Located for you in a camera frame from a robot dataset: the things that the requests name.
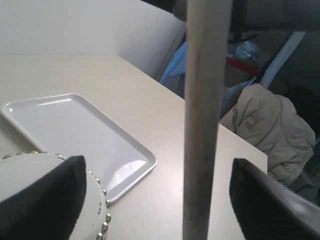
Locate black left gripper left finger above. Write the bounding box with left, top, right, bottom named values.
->
left=0, top=156, right=87, bottom=240

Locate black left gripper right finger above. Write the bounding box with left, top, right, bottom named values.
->
left=229, top=158, right=320, bottom=240

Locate white wooden drumstick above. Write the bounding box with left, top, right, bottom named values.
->
left=182, top=0, right=233, bottom=240

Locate small red drum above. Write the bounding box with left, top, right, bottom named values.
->
left=0, top=151, right=111, bottom=240

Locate white rectangular plastic tray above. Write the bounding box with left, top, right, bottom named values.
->
left=0, top=93, right=158, bottom=203

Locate beige padded jacket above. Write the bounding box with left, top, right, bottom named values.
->
left=219, top=83, right=316, bottom=186

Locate clear plastic wrapped clutter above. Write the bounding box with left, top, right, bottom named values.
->
left=226, top=41, right=269, bottom=69

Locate light blue cloth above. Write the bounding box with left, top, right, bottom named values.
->
left=159, top=41, right=187, bottom=99

